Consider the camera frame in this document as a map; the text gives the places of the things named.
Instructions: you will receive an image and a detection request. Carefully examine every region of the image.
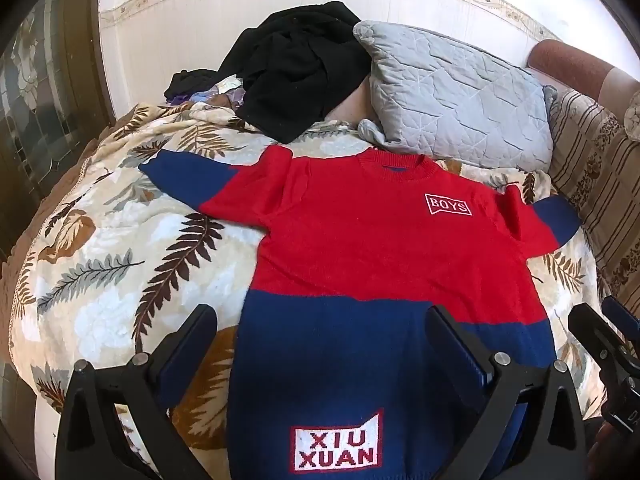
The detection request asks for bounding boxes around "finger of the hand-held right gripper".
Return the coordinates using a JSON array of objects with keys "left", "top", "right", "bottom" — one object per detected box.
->
[
  {"left": 568, "top": 304, "right": 632, "bottom": 376},
  {"left": 601, "top": 296, "right": 640, "bottom": 346}
]

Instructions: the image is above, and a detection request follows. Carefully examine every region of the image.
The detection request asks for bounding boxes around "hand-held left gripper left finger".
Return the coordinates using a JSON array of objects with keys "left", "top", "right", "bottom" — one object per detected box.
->
[{"left": 56, "top": 304, "right": 218, "bottom": 480}]

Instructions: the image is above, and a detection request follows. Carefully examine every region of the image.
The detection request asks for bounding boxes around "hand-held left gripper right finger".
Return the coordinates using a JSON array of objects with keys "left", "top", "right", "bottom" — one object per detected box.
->
[{"left": 425, "top": 304, "right": 587, "bottom": 480}]

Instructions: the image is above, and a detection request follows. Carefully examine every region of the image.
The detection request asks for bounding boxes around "red and blue knit sweater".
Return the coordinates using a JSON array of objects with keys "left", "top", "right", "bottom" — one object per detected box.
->
[{"left": 139, "top": 147, "right": 581, "bottom": 480}]

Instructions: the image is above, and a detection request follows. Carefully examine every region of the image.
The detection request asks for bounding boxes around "leaf print plush blanket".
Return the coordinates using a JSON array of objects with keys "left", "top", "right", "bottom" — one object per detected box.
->
[{"left": 10, "top": 102, "right": 606, "bottom": 480}]

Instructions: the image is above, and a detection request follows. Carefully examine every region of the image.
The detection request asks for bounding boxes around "small purple cloth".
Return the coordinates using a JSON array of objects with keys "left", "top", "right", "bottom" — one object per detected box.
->
[{"left": 167, "top": 77, "right": 247, "bottom": 110}]

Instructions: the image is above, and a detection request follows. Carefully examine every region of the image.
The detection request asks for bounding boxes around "grey quilted pillow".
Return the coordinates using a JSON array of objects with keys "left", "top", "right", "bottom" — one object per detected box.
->
[{"left": 352, "top": 20, "right": 558, "bottom": 171}]

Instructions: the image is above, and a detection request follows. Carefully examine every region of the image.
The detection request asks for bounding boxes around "plain reddish brown cushion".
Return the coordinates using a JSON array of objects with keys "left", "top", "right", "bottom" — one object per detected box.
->
[{"left": 527, "top": 39, "right": 640, "bottom": 111}]

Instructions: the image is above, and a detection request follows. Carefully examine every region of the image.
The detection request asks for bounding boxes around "pale pink pillow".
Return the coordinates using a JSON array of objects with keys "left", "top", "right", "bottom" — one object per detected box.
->
[{"left": 324, "top": 72, "right": 387, "bottom": 127}]

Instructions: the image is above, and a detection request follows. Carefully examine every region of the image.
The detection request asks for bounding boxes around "patterned glass door panel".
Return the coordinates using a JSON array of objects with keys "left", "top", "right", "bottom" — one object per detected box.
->
[{"left": 0, "top": 0, "right": 68, "bottom": 211}]

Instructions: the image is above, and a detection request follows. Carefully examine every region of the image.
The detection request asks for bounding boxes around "black clothing pile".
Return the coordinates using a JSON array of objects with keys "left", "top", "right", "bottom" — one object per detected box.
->
[{"left": 165, "top": 2, "right": 373, "bottom": 145}]

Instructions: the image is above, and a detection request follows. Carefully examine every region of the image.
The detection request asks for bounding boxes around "dark wooden door frame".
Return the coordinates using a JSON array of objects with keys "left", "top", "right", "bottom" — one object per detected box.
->
[{"left": 60, "top": 0, "right": 117, "bottom": 128}]

